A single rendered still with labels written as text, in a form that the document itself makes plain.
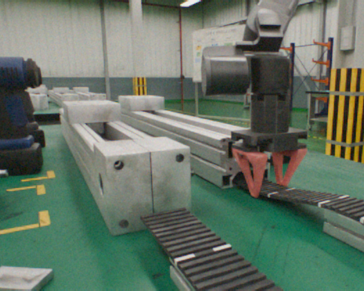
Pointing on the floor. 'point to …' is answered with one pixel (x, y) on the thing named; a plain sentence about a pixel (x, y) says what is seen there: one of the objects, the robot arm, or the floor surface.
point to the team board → (202, 39)
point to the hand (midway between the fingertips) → (268, 188)
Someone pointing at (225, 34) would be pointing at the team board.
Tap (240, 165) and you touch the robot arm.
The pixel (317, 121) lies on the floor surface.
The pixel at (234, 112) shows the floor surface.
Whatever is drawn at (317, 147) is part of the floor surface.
